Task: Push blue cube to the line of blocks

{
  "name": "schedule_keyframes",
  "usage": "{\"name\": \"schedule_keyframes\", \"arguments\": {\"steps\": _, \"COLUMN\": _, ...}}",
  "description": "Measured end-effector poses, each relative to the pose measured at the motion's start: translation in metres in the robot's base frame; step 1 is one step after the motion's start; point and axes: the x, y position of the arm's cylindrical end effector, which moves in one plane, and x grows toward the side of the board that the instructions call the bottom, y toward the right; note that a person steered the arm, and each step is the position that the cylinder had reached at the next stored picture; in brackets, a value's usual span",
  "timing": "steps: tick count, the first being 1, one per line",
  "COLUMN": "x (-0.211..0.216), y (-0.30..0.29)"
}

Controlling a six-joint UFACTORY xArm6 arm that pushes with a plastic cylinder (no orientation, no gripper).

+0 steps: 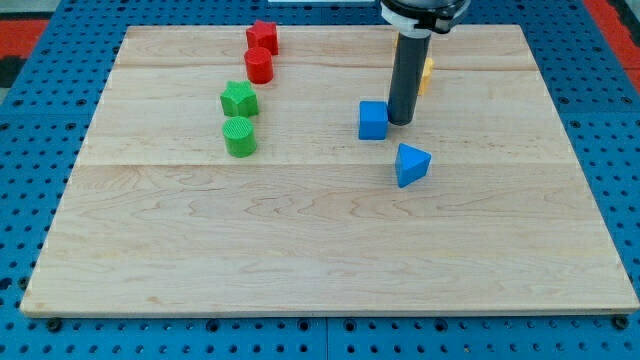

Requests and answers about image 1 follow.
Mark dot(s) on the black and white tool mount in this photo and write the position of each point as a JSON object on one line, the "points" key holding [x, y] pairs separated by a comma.
{"points": [[421, 18]]}

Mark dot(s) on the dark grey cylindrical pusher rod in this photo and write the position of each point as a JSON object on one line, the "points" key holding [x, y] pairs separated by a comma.
{"points": [[409, 61]]}

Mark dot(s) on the blue cube block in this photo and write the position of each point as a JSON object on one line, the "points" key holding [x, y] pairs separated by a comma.
{"points": [[373, 120]]}

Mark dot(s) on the yellow block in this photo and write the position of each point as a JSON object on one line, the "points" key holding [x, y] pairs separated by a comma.
{"points": [[426, 76]]}

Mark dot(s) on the blue triangular prism block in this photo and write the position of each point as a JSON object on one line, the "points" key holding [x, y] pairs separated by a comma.
{"points": [[411, 164]]}

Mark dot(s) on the red star block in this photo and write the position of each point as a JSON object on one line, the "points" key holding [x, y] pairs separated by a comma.
{"points": [[263, 34]]}

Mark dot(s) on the red cylinder block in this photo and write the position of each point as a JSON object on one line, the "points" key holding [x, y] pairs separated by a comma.
{"points": [[259, 66]]}

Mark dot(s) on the green star block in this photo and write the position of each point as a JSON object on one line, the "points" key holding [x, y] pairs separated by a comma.
{"points": [[239, 99]]}

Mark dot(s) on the green cylinder block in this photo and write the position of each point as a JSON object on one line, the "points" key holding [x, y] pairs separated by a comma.
{"points": [[238, 133]]}

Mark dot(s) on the wooden board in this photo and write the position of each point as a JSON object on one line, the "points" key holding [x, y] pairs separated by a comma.
{"points": [[157, 220]]}

